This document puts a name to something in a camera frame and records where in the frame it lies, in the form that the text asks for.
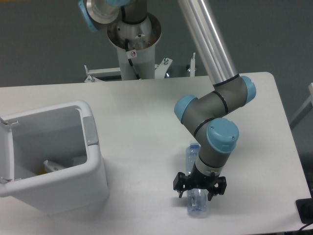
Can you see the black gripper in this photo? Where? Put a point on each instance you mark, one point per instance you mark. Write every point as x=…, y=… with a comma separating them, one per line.
x=214, y=184

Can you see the clear plastic water bottle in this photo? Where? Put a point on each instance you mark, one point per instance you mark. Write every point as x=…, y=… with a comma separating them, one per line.
x=196, y=198

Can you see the white plastic wrapper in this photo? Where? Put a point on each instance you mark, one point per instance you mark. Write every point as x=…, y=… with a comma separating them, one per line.
x=50, y=166

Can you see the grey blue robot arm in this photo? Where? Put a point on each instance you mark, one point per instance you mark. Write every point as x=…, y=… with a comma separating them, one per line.
x=203, y=117

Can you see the white plastic trash can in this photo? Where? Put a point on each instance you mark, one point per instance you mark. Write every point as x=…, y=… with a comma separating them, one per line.
x=65, y=134

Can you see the black device at edge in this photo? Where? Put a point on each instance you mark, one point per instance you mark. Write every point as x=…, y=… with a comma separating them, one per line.
x=305, y=210

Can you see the white frame leg right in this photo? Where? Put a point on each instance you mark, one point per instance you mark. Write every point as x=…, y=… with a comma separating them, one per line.
x=303, y=110

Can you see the white metal mounting frame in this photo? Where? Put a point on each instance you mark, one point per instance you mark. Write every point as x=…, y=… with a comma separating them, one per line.
x=145, y=70

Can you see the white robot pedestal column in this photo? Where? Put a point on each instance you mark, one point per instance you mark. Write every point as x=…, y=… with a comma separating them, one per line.
x=135, y=41

